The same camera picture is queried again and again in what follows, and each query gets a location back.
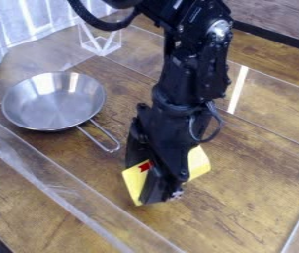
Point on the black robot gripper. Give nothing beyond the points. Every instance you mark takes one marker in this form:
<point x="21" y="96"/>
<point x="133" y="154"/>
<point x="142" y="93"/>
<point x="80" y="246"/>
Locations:
<point x="165" y="132"/>

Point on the yellow butter block toy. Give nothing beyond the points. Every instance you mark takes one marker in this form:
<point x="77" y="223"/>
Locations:
<point x="136" y="174"/>

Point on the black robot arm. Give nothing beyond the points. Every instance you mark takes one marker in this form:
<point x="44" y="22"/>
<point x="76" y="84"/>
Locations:
<point x="197" y="28"/>

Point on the silver metal frying pan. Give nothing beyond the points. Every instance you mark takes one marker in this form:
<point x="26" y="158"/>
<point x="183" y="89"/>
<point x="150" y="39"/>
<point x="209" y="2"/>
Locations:
<point x="56" y="101"/>

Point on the black bar on table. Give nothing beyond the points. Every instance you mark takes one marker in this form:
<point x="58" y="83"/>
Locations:
<point x="268" y="34"/>

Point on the white sheer curtain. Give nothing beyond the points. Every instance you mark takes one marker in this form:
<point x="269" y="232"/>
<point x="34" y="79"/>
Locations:
<point x="28" y="20"/>

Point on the clear acrylic tray wall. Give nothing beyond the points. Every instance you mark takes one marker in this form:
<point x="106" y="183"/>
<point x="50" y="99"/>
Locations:
<point x="65" y="202"/>

